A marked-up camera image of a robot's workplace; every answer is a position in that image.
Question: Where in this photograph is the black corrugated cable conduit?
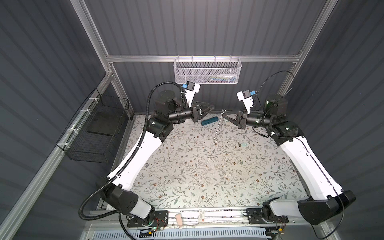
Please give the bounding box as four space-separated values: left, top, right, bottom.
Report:
77 81 184 221

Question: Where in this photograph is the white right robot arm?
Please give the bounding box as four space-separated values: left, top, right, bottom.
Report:
223 91 356 226

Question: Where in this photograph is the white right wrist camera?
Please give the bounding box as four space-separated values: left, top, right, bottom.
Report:
237 90 257 114

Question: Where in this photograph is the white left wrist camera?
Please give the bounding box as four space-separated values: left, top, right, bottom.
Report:
183 81 201 108

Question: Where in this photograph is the white wire mesh basket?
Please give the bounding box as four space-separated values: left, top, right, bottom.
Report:
173 58 242 85

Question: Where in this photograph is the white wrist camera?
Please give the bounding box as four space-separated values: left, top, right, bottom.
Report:
183 81 201 108
237 90 257 114

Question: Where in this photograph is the black wire wall basket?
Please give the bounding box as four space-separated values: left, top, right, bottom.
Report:
57 89 130 164

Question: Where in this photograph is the teal stapler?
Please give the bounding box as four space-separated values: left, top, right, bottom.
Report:
201 117 219 126

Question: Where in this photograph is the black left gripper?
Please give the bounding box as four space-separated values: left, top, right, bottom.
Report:
167 100 214 126

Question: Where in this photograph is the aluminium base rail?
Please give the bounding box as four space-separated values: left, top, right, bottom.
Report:
86 205 326 230

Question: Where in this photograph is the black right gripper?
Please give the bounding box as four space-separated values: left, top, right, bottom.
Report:
221 107 271 131

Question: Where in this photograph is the silver metal carabiner key holder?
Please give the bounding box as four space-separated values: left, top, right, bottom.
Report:
213 109 227 143

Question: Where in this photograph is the black right camera cable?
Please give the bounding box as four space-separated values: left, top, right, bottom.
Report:
254 70 296 103

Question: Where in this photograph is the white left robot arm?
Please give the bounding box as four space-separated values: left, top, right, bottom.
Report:
100 90 215 223

